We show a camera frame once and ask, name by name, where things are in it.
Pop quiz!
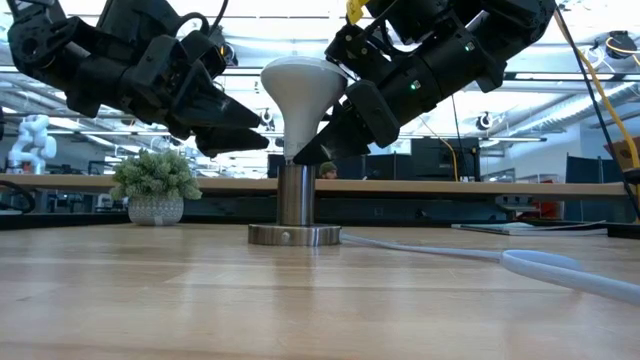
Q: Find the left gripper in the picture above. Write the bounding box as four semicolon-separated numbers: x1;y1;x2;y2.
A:
119;37;270;159

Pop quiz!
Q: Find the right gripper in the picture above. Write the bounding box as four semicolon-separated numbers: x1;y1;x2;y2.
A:
293;52;451;165

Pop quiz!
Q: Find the white flood lightbulb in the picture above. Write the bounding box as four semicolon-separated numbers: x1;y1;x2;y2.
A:
260;55;350;164

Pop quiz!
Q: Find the metal lamp socket base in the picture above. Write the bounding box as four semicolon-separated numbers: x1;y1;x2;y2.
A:
247;162;343;247

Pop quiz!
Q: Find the green succulent in grey pot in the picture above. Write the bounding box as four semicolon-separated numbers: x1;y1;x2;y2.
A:
109;148;204;227

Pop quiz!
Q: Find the black computer monitor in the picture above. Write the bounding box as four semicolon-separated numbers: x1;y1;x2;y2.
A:
410;137;481;182

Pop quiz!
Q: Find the light wooden desk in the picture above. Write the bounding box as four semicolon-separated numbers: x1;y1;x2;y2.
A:
0;173;640;197

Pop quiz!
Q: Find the dark blue partition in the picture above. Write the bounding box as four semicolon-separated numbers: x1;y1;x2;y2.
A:
565;154;637;224

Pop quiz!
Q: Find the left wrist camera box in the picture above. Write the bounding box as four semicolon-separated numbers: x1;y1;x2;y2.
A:
179;29;239;69

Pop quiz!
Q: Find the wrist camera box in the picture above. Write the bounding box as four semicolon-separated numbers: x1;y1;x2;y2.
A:
179;29;239;69
324;22;396;84

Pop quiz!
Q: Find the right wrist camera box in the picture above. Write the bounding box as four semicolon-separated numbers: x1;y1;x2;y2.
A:
324;22;396;84

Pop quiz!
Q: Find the yellow cable tag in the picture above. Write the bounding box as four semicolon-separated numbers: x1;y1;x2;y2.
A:
345;0;370;25

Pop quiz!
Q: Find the black cable loop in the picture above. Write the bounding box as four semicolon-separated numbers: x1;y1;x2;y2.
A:
0;179;36;214

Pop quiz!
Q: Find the white lamp power cable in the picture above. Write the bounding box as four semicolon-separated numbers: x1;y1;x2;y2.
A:
341;232;640;307

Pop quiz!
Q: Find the black hanging cable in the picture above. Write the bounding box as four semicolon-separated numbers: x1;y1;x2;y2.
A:
553;7;640;219

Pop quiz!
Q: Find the thick yellow hanging cable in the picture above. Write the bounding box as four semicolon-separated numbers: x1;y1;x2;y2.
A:
552;9;640;171

